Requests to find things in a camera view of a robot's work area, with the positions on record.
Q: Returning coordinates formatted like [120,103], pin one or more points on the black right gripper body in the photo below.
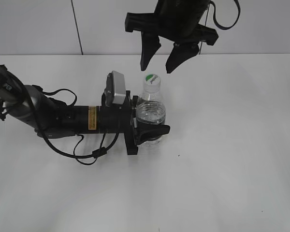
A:
[153,24]

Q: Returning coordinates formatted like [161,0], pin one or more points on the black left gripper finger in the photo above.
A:
[136,101]
[150,132]

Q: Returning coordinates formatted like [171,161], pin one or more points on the clear Cestbon water bottle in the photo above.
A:
[150,109]

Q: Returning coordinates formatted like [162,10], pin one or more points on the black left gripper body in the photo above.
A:
[117,119]

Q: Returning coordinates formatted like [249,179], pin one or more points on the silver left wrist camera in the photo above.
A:
[115,90]

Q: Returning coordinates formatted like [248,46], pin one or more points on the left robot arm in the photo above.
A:
[55,119]

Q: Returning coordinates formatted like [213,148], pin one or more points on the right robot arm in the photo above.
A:
[176,21]

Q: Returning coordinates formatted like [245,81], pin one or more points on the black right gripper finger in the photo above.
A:
[179,54]
[150,45]

